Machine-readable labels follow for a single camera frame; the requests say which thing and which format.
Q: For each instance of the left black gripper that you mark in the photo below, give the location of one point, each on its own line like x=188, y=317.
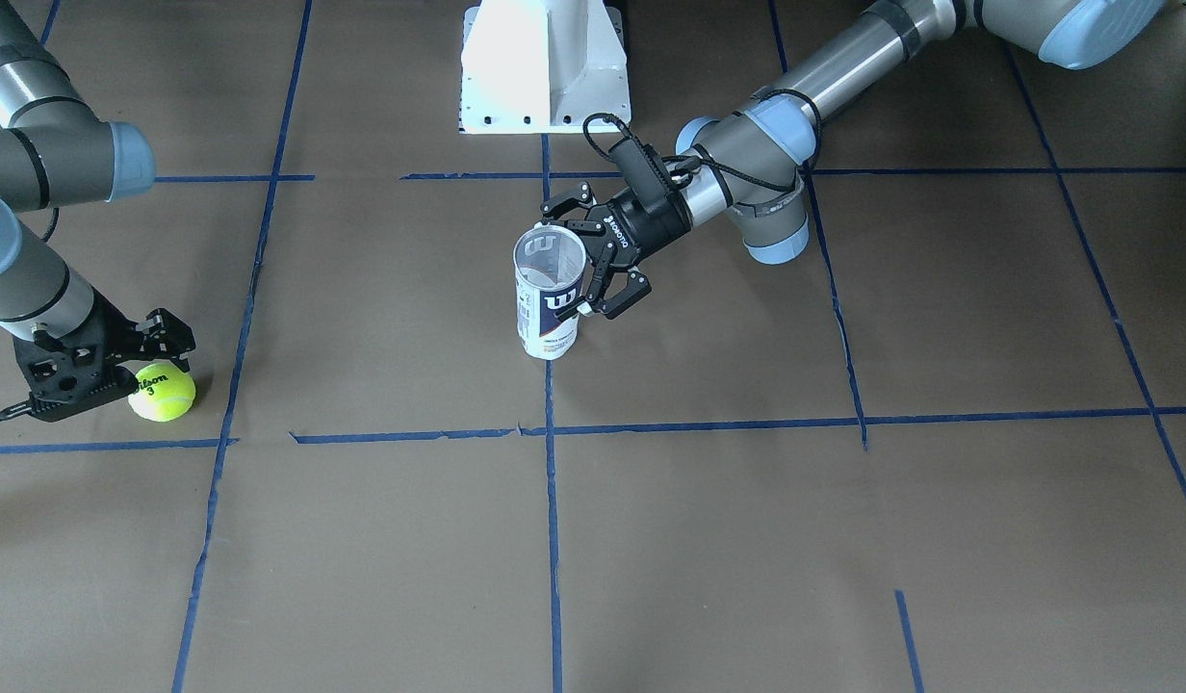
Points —
x=648, y=221

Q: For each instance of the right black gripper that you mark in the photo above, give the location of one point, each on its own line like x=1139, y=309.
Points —
x=121, y=339

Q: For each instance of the yellow Wilson tennis ball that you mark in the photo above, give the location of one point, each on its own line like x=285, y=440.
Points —
x=164, y=392

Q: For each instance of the clear tennis ball can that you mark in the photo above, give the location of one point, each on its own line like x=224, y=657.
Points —
x=549, y=262

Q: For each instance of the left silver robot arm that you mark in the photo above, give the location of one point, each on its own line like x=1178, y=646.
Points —
x=750, y=165

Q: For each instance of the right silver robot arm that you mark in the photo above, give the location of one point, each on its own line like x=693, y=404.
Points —
x=55, y=151

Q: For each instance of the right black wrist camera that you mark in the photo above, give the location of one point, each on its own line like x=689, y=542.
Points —
x=52, y=411

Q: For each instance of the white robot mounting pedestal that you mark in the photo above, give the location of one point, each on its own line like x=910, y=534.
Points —
x=542, y=66

